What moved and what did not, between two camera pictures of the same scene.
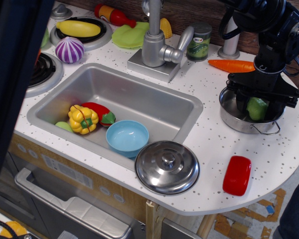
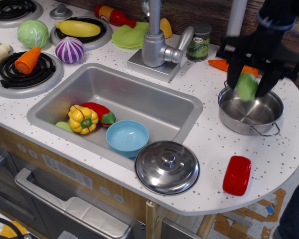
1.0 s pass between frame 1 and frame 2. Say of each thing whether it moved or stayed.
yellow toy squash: stayed
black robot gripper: moved
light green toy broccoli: moved
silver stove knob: stayed
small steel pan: stayed
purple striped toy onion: stayed
